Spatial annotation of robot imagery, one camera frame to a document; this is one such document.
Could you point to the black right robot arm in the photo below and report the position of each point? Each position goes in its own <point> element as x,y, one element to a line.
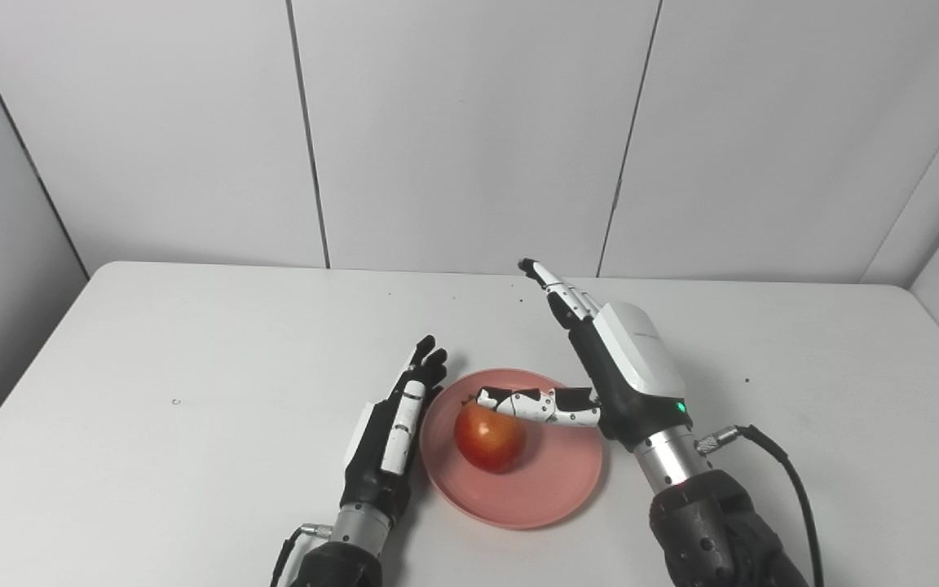
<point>706,530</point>

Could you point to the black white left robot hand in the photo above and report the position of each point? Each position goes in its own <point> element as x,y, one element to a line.
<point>372,469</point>

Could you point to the pink round plate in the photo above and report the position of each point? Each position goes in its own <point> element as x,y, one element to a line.
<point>555,473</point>

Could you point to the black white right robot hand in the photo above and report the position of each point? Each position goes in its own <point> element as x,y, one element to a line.
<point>637,359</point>

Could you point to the red pomegranate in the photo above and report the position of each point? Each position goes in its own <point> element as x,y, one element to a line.
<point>490,444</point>

